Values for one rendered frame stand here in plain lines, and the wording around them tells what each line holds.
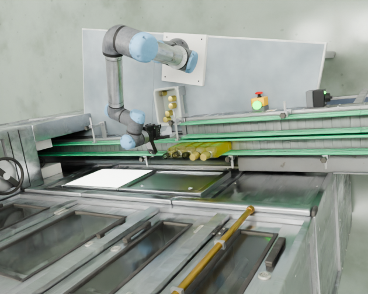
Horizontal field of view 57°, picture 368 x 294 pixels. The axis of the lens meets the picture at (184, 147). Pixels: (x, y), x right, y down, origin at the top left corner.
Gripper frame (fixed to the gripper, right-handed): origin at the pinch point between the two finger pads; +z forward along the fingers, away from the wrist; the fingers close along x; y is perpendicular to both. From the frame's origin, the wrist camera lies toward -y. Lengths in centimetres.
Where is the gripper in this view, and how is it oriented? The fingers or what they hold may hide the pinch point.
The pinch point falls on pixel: (165, 133)
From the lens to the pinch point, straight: 194.1
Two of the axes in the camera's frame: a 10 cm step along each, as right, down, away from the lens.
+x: -8.7, -1.1, 4.8
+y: -0.1, -9.7, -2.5
